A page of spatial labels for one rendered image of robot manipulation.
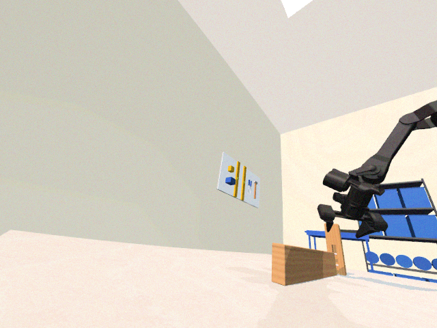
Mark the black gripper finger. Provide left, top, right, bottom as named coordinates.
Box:
left=323, top=220, right=334, bottom=232
left=355, top=221, right=380, bottom=238

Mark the light wooden board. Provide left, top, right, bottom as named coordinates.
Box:
left=272, top=243, right=337, bottom=286

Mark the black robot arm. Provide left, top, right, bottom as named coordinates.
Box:
left=323, top=100, right=437, bottom=206

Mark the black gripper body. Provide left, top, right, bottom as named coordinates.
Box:
left=317, top=196, right=388, bottom=232

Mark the wooden post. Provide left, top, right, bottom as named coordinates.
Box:
left=324, top=223, right=346, bottom=276

